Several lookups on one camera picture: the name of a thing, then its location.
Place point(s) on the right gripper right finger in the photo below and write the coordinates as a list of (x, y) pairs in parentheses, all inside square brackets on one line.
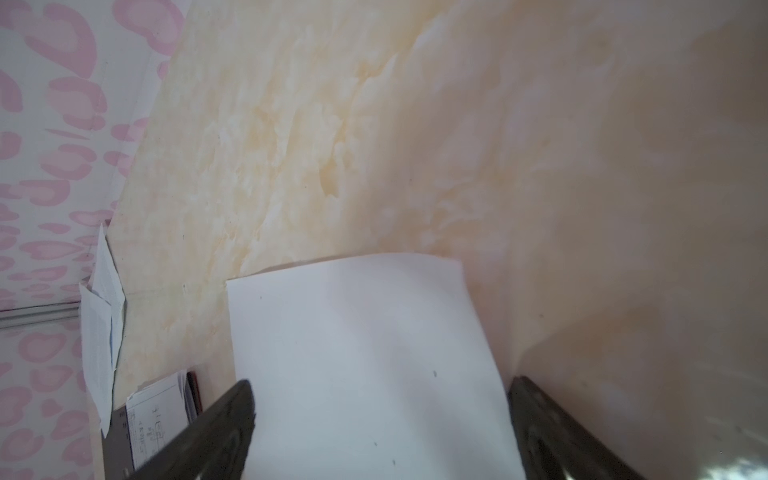
[(553, 444)]

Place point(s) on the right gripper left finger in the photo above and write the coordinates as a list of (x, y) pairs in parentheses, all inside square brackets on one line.
[(214, 446)]

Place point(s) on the red folder black inside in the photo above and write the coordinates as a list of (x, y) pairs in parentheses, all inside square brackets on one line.
[(116, 447)]

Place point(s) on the white paper sheet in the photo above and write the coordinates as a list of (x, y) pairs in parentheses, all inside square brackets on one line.
[(370, 367)]

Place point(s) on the paper with diagram bottom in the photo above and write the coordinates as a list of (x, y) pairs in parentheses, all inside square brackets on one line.
[(157, 414)]

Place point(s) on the left corner aluminium post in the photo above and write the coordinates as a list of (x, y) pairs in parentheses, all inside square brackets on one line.
[(39, 314)]

